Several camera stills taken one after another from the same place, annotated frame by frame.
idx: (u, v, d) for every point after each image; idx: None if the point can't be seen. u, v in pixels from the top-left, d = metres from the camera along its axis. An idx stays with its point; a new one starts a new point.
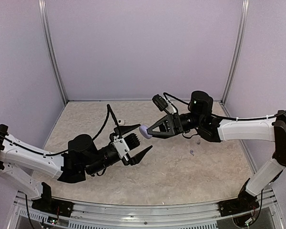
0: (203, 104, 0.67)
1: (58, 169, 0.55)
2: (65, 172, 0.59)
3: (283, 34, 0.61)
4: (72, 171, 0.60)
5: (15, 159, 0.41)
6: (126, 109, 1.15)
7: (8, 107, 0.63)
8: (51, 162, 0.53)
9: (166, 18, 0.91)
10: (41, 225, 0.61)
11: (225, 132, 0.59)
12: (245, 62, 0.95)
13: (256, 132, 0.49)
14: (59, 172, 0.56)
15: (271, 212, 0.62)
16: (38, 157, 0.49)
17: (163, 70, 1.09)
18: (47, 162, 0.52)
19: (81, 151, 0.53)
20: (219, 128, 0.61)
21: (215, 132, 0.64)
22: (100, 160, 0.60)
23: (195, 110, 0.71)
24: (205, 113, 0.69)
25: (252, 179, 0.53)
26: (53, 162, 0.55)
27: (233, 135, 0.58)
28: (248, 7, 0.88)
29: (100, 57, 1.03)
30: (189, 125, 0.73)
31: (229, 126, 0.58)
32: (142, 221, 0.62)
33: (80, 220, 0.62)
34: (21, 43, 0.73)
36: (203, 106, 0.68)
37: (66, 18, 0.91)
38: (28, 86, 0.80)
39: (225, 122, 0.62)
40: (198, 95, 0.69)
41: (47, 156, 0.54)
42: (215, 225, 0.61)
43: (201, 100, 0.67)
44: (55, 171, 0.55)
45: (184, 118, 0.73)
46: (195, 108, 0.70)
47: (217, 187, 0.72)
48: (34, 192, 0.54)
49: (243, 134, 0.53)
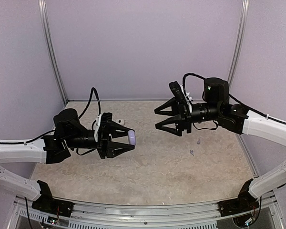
0: (220, 88, 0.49)
1: (41, 150, 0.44)
2: (52, 152, 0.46)
3: (283, 34, 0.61)
4: (57, 148, 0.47)
5: None
6: (126, 109, 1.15)
7: (7, 107, 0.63)
8: (32, 146, 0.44)
9: (166, 18, 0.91)
10: (41, 225, 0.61)
11: (246, 126, 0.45)
12: (245, 62, 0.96)
13: None
14: (44, 153, 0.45)
15: (271, 212, 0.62)
16: (17, 146, 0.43)
17: (163, 70, 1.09)
18: (29, 147, 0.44)
19: (68, 121, 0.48)
20: (244, 119, 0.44)
21: (240, 122, 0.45)
22: (84, 140, 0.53)
23: (210, 98, 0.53)
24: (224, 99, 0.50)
25: (259, 182, 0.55)
26: (35, 146, 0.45)
27: (253, 132, 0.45)
28: (248, 7, 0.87)
29: (100, 56, 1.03)
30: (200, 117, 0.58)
31: (259, 121, 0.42)
32: (142, 221, 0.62)
33: (80, 220, 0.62)
34: (21, 43, 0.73)
36: (219, 92, 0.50)
37: (66, 18, 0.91)
38: (28, 86, 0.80)
39: (250, 114, 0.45)
40: (210, 79, 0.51)
41: (28, 143, 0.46)
42: (215, 225, 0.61)
43: (217, 86, 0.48)
44: (39, 154, 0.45)
45: (197, 107, 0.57)
46: (208, 96, 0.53)
47: (217, 187, 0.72)
48: (33, 191, 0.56)
49: (269, 134, 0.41)
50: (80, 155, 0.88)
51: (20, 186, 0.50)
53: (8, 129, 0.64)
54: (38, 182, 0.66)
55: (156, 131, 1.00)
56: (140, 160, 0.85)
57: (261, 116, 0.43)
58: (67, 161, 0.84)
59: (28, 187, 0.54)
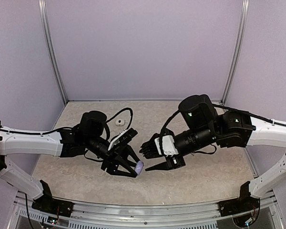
0: (203, 109, 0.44)
1: (58, 143, 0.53)
2: (68, 146, 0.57)
3: (283, 34, 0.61)
4: (74, 143, 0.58)
5: (14, 146, 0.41)
6: (126, 109, 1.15)
7: (8, 107, 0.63)
8: (49, 138, 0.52)
9: (166, 18, 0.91)
10: (41, 225, 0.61)
11: (252, 136, 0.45)
12: (244, 62, 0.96)
13: None
14: (60, 145, 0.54)
15: (271, 212, 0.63)
16: (35, 137, 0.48)
17: (163, 70, 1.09)
18: (46, 139, 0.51)
19: (98, 122, 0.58)
20: (252, 131, 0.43)
21: (244, 132, 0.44)
22: (97, 146, 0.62)
23: (196, 121, 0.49)
24: (212, 117, 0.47)
25: (259, 184, 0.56)
26: (52, 138, 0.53)
27: (259, 139, 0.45)
28: (248, 7, 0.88)
29: (100, 56, 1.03)
30: (190, 145, 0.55)
31: (266, 129, 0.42)
32: (142, 221, 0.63)
33: (81, 221, 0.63)
34: (21, 43, 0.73)
36: (202, 111, 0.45)
37: (66, 18, 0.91)
38: (28, 86, 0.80)
39: (255, 121, 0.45)
40: (185, 104, 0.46)
41: (44, 134, 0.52)
42: (215, 225, 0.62)
43: (197, 108, 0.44)
44: (56, 146, 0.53)
45: (181, 137, 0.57)
46: (194, 119, 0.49)
47: (217, 187, 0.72)
48: (35, 190, 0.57)
49: (273, 138, 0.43)
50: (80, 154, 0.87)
51: (25, 183, 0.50)
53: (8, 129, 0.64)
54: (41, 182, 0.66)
55: (156, 131, 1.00)
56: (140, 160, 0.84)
57: (267, 122, 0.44)
58: (67, 161, 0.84)
59: (32, 185, 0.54)
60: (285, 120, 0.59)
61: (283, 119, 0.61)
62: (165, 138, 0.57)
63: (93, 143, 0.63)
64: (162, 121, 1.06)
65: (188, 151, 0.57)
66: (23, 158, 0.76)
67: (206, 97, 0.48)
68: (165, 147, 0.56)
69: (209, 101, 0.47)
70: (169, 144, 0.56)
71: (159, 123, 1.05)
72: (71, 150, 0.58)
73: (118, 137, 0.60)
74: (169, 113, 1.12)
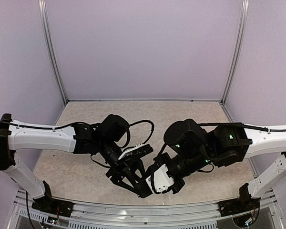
0: (190, 136, 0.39)
1: (72, 139, 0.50)
2: (81, 143, 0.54)
3: (283, 35, 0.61)
4: (88, 140, 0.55)
5: (23, 140, 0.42)
6: (126, 109, 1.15)
7: (7, 108, 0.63)
8: (61, 134, 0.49)
9: (166, 18, 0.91)
10: (41, 225, 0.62)
11: (250, 150, 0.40)
12: (244, 62, 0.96)
13: None
14: (74, 141, 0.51)
15: (271, 212, 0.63)
16: (46, 132, 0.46)
17: (163, 70, 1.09)
18: (58, 134, 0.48)
19: (123, 126, 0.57)
20: (249, 145, 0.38)
21: (242, 149, 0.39)
22: (109, 152, 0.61)
23: (187, 148, 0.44)
24: (202, 140, 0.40)
25: (259, 185, 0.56)
26: (65, 133, 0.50)
27: (255, 151, 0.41)
28: (248, 8, 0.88)
29: (100, 56, 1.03)
30: (184, 169, 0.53)
31: (263, 140, 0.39)
32: (142, 221, 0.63)
33: (80, 221, 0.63)
34: (21, 43, 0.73)
36: (189, 139, 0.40)
37: (66, 18, 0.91)
38: (28, 86, 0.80)
39: (250, 132, 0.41)
40: (169, 135, 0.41)
41: (56, 129, 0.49)
42: (215, 225, 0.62)
43: (183, 137, 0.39)
44: (68, 142, 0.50)
45: (175, 161, 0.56)
46: (183, 147, 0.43)
47: (217, 187, 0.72)
48: (38, 189, 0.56)
49: (271, 145, 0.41)
50: (80, 154, 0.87)
51: (30, 182, 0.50)
53: None
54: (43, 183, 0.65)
55: (156, 131, 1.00)
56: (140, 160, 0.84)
57: (263, 131, 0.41)
58: (67, 161, 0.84)
59: (35, 184, 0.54)
60: None
61: (284, 119, 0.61)
62: (157, 171, 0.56)
63: (107, 148, 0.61)
64: (162, 121, 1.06)
65: (183, 174, 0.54)
66: (23, 158, 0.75)
67: (190, 120, 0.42)
68: (157, 184, 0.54)
69: (196, 124, 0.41)
70: (162, 178, 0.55)
71: (159, 123, 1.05)
72: (83, 145, 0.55)
73: (132, 149, 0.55)
74: (169, 113, 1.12)
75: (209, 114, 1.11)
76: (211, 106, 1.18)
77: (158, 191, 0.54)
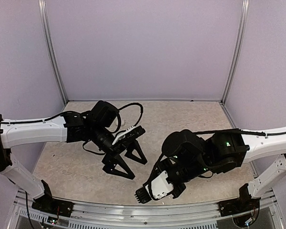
0: (187, 147, 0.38)
1: (62, 128, 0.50)
2: (73, 131, 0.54)
3: (283, 34, 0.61)
4: (79, 126, 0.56)
5: (17, 137, 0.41)
6: (126, 109, 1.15)
7: (7, 108, 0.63)
8: (52, 124, 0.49)
9: (166, 18, 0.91)
10: (41, 225, 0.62)
11: (247, 155, 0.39)
12: (244, 62, 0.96)
13: None
14: (65, 130, 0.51)
15: (271, 212, 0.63)
16: (37, 125, 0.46)
17: (163, 70, 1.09)
18: (48, 125, 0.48)
19: (114, 111, 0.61)
20: (246, 151, 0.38)
21: (240, 156, 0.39)
22: (102, 139, 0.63)
23: (185, 158, 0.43)
24: (199, 150, 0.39)
25: (259, 186, 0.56)
26: (55, 123, 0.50)
27: (253, 156, 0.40)
28: (248, 8, 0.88)
29: (100, 56, 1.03)
30: (182, 176, 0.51)
31: (261, 144, 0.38)
32: (142, 221, 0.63)
33: (80, 221, 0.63)
34: (21, 43, 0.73)
36: (187, 149, 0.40)
37: (66, 18, 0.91)
38: (28, 86, 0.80)
39: (246, 138, 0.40)
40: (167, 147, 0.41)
41: (46, 121, 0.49)
42: (215, 225, 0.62)
43: (180, 149, 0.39)
44: (60, 131, 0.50)
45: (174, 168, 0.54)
46: (181, 156, 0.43)
47: (217, 187, 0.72)
48: (37, 189, 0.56)
49: (270, 148, 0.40)
50: (80, 154, 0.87)
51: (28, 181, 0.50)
53: None
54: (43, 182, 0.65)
55: (156, 131, 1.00)
56: None
57: (260, 136, 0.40)
58: (67, 161, 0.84)
59: (34, 183, 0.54)
60: None
61: (284, 120, 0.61)
62: (157, 178, 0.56)
63: (99, 135, 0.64)
64: (162, 121, 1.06)
65: (183, 182, 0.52)
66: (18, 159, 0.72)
67: (187, 130, 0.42)
68: (156, 191, 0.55)
69: (193, 134, 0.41)
70: (160, 184, 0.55)
71: (158, 123, 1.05)
72: (75, 132, 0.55)
73: (125, 132, 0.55)
74: (169, 113, 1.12)
75: (209, 114, 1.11)
76: (210, 106, 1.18)
77: (156, 197, 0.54)
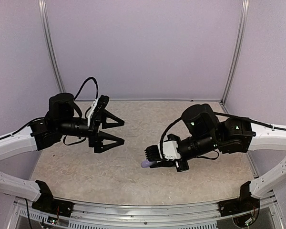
0: (204, 118, 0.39)
1: (30, 138, 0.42)
2: (42, 137, 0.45)
3: (283, 34, 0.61)
4: (48, 130, 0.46)
5: None
6: (126, 109, 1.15)
7: (7, 107, 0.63)
8: (19, 136, 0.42)
9: (166, 18, 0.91)
10: (41, 225, 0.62)
11: (253, 142, 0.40)
12: (244, 62, 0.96)
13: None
14: (33, 140, 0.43)
15: (271, 212, 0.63)
16: (4, 140, 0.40)
17: (163, 70, 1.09)
18: (16, 137, 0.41)
19: (66, 102, 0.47)
20: (252, 137, 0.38)
21: (246, 140, 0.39)
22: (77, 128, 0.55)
23: (197, 131, 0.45)
24: (213, 124, 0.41)
25: (260, 185, 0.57)
26: (23, 134, 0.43)
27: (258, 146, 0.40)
28: (248, 7, 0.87)
29: (99, 56, 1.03)
30: (193, 151, 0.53)
31: (267, 134, 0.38)
32: (142, 221, 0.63)
33: (80, 221, 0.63)
34: (21, 43, 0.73)
36: (203, 121, 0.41)
37: (65, 18, 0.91)
38: (28, 85, 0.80)
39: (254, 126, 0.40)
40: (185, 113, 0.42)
41: (14, 133, 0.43)
42: (215, 225, 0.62)
43: (199, 118, 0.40)
44: (30, 142, 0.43)
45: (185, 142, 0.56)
46: (195, 128, 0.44)
47: (217, 187, 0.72)
48: (32, 192, 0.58)
49: (272, 144, 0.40)
50: (80, 154, 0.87)
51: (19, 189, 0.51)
53: (8, 129, 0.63)
54: (37, 183, 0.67)
55: (156, 131, 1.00)
56: (140, 160, 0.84)
57: (267, 128, 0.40)
58: (67, 161, 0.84)
59: (26, 188, 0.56)
60: (285, 121, 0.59)
61: (284, 120, 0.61)
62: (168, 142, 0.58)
63: (72, 126, 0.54)
64: (162, 121, 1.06)
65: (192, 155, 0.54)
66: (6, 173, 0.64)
67: (207, 105, 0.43)
68: (166, 151, 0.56)
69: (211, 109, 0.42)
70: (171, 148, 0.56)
71: (158, 123, 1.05)
72: (48, 138, 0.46)
73: (91, 109, 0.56)
74: (169, 113, 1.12)
75: None
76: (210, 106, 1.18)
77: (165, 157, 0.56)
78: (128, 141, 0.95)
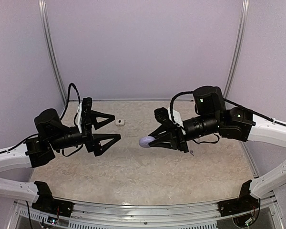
0: (213, 98, 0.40)
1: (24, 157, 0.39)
2: (37, 156, 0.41)
3: (283, 35, 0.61)
4: (43, 148, 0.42)
5: None
6: (126, 109, 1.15)
7: (7, 108, 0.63)
8: (15, 153, 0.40)
9: (165, 19, 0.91)
10: (41, 225, 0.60)
11: (252, 131, 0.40)
12: (244, 62, 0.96)
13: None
14: (28, 158, 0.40)
15: (271, 212, 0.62)
16: None
17: (163, 70, 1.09)
18: (11, 155, 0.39)
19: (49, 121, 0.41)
20: (251, 127, 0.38)
21: (245, 129, 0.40)
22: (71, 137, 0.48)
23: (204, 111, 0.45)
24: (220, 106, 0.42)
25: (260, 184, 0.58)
26: (18, 151, 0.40)
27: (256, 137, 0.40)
28: (248, 8, 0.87)
29: (99, 56, 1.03)
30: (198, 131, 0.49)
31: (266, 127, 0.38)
32: (142, 221, 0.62)
33: (80, 220, 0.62)
34: (21, 44, 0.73)
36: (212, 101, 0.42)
37: (65, 18, 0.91)
38: (28, 86, 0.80)
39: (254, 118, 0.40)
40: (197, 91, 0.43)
41: (11, 150, 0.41)
42: (215, 225, 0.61)
43: (209, 96, 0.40)
44: (25, 161, 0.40)
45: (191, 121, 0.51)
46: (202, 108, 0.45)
47: (217, 187, 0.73)
48: (30, 193, 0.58)
49: (271, 139, 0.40)
50: (80, 154, 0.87)
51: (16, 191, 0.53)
53: (8, 129, 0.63)
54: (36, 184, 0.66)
55: None
56: (140, 160, 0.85)
57: (268, 120, 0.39)
58: (67, 161, 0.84)
59: (24, 191, 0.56)
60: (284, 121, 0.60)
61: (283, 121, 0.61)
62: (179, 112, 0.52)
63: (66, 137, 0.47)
64: None
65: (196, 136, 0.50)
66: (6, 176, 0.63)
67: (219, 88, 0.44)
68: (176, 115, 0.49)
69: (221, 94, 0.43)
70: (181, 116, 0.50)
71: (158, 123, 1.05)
72: (44, 157, 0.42)
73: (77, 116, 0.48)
74: None
75: None
76: None
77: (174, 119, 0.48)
78: (129, 141, 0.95)
